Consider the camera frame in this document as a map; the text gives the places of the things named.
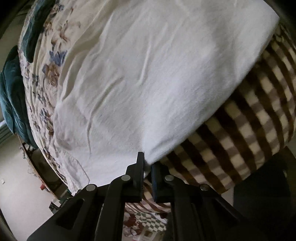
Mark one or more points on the white radiator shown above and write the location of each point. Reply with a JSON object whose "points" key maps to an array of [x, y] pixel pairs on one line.
{"points": [[5, 132]]}

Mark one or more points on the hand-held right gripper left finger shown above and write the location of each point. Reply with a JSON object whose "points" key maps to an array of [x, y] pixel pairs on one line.
{"points": [[136, 185]]}

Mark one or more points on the dark furniture piece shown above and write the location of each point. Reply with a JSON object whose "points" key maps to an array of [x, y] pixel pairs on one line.
{"points": [[263, 197]]}

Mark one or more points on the floral fleece blanket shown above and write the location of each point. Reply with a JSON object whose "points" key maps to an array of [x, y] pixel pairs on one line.
{"points": [[52, 69]]}

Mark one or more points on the teal blanket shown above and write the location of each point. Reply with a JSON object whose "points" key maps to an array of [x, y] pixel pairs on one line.
{"points": [[13, 99]]}

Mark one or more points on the brown checkered blanket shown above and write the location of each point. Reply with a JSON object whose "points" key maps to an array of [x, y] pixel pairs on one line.
{"points": [[242, 129]]}

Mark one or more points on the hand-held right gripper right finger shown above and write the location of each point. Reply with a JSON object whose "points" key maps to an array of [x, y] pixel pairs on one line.
{"points": [[157, 185]]}

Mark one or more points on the white towel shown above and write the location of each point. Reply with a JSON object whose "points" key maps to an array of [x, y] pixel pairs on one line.
{"points": [[150, 81]]}

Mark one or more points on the green checkered floor mat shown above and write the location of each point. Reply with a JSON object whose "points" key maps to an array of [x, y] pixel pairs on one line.
{"points": [[150, 222]]}

